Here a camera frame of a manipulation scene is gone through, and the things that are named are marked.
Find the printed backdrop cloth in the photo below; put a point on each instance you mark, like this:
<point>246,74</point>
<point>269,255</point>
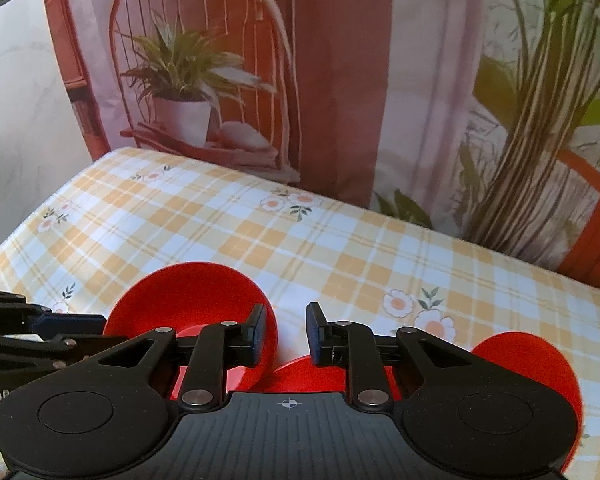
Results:
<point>355,85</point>

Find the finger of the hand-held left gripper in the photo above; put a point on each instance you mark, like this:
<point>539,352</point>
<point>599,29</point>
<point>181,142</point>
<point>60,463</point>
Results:
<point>70,324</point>
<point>40,347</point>

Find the red bowl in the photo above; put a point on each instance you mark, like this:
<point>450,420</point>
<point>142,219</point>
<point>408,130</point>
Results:
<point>180,295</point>
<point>530,355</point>
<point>295,375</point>

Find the checked floral tablecloth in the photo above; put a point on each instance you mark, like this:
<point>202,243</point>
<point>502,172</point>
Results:
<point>330,260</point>

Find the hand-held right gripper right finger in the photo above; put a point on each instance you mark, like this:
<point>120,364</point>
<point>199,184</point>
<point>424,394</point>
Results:
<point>319,340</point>

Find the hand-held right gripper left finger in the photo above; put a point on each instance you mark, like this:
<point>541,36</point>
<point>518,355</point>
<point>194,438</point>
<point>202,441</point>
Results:
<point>254,340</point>

